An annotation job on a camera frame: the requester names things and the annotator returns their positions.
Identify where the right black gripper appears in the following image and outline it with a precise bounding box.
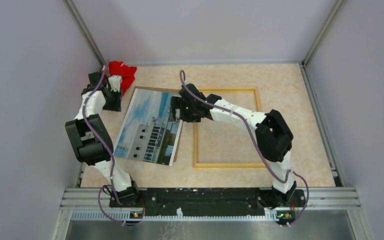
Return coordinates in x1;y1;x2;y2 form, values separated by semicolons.
169;96;201;123

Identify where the brown cardboard backing board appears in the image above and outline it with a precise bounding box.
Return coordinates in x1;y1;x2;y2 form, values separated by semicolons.
128;86;183;166

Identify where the building photo print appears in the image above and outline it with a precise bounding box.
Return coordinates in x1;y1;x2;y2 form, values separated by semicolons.
113;86;183;166

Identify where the clear acrylic sheet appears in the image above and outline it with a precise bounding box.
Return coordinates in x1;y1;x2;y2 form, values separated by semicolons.
198;92;262;164

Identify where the yellow wooden picture frame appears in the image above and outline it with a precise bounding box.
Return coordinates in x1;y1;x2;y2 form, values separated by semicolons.
192;87;268;169

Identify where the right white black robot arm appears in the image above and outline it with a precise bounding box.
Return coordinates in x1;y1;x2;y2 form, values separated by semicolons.
170;83;297;209

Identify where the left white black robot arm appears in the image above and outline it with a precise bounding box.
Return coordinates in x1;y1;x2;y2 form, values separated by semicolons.
65;70;141;207

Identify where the red crumpled cloth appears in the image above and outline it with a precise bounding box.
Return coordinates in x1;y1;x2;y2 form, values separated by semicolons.
108;61;138;95

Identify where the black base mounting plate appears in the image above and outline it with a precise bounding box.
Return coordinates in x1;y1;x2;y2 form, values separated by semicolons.
109;187;306;217

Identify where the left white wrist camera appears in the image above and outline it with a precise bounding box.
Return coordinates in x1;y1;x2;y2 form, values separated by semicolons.
108;75;123;93

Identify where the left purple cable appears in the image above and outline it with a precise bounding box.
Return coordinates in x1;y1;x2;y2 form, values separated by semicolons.
81;64;144;227

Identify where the purple cable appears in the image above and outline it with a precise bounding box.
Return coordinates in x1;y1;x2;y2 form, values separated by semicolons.
81;64;144;227
179;69;310;228

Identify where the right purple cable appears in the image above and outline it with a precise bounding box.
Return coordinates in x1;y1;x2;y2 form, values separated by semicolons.
179;69;310;228

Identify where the aluminium rail with cable duct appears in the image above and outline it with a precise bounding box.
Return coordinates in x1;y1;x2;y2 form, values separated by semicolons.
60;187;361;222

